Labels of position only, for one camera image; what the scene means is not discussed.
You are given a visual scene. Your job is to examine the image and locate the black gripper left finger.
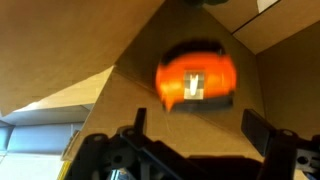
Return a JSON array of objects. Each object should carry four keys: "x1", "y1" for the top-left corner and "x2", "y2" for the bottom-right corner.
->
[{"x1": 64, "y1": 107, "x2": 208, "y2": 180}]

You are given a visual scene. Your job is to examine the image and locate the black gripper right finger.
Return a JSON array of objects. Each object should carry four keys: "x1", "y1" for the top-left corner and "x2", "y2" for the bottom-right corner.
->
[{"x1": 240, "y1": 108, "x2": 320, "y2": 180}]

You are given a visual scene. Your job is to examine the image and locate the orange black tape measure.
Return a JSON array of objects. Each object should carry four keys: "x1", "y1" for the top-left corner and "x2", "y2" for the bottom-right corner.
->
[{"x1": 154, "y1": 39, "x2": 238, "y2": 113}]

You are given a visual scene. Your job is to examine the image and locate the open cardboard shipping box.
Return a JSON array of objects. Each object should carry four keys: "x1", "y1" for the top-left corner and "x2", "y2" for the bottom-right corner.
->
[{"x1": 0, "y1": 0, "x2": 320, "y2": 180}]

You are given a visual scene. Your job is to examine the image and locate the grey upholstered bench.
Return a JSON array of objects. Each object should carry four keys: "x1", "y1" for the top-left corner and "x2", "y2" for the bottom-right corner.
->
[{"x1": 0, "y1": 104, "x2": 94, "y2": 158}]

